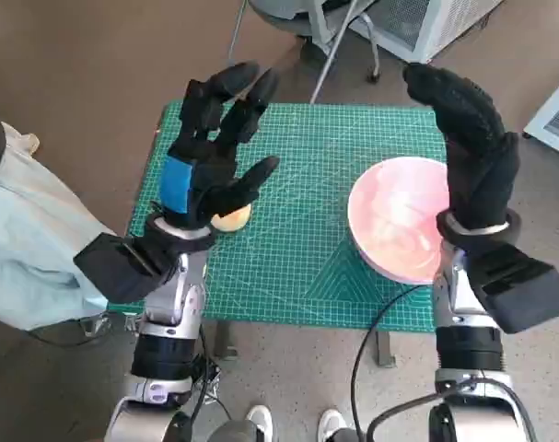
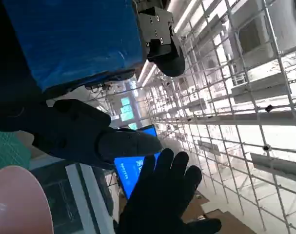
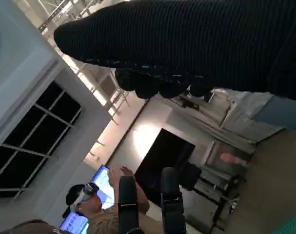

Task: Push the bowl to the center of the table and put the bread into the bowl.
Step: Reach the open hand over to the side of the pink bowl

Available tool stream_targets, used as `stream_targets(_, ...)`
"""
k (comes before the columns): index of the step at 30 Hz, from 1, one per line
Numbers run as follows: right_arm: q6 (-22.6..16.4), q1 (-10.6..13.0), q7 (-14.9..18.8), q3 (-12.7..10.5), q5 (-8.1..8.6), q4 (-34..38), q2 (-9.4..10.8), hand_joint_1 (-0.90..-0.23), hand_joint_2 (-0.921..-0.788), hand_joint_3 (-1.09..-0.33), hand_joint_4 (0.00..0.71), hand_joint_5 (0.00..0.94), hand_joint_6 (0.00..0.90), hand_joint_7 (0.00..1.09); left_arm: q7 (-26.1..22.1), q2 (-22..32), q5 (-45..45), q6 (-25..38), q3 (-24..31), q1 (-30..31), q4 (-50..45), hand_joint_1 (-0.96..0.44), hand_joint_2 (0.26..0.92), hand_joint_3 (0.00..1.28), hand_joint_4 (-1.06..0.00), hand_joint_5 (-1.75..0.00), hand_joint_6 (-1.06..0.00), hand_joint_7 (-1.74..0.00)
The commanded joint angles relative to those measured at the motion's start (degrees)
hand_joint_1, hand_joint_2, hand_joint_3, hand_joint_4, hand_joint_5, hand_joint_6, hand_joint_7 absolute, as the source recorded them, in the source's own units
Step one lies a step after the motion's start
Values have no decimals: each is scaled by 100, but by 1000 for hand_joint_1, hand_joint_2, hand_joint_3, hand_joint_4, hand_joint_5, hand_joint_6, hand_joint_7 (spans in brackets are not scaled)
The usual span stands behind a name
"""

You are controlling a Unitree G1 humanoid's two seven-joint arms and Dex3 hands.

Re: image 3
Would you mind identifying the large black screen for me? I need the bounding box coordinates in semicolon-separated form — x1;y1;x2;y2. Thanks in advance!
134;128;196;208

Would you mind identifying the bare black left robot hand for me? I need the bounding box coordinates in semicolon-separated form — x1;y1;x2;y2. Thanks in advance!
118;167;187;234

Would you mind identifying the computer monitor blue screen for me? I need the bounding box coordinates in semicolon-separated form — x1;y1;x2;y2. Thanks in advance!
91;164;118;211
59;210;89;234

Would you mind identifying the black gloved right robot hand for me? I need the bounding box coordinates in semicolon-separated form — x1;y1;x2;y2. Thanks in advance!
53;0;296;101

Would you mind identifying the dark window with white frame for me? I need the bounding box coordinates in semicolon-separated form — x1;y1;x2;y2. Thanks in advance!
0;80;82;198

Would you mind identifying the white VR headset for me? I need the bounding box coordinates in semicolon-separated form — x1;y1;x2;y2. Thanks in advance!
73;182;101;208

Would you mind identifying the person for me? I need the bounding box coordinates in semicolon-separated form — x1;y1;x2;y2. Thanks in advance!
211;87;296;164
62;165;151;234

